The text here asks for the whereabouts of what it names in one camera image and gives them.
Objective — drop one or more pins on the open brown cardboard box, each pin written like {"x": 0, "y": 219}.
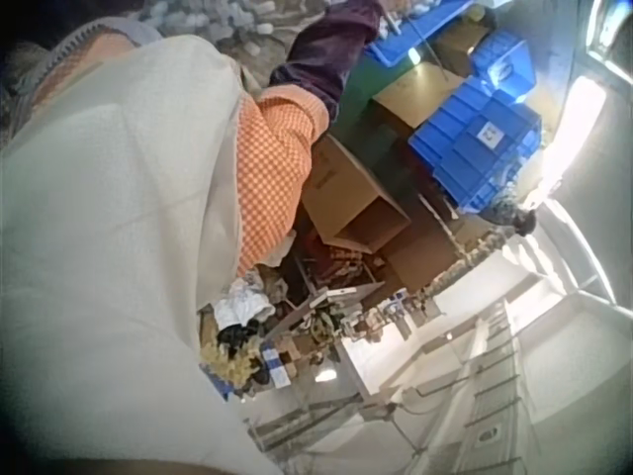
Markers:
{"x": 348, "y": 198}

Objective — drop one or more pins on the cluttered workbench with tools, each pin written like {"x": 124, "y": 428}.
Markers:
{"x": 346, "y": 302}

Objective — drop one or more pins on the white crumpled cloth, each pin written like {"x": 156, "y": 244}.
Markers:
{"x": 242, "y": 304}

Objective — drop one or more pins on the yellow fuzzy bundle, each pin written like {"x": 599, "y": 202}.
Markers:
{"x": 230, "y": 361}

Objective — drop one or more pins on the flat brown cardboard box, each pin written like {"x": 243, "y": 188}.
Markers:
{"x": 413, "y": 96}

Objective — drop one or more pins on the large blue plastic crate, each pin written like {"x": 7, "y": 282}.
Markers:
{"x": 477, "y": 148}

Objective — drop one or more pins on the shallow blue plastic tray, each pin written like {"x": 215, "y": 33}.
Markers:
{"x": 395, "y": 37}

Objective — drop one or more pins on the grey metal shelf rack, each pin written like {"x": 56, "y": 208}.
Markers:
{"x": 475, "y": 396}

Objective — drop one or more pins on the heap of white plastic parts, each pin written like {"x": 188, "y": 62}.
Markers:
{"x": 217, "y": 22}

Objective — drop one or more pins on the dark brown cardboard box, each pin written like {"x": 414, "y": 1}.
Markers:
{"x": 457, "y": 42}

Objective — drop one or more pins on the small blue plastic crate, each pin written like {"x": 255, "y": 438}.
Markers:
{"x": 504, "y": 62}

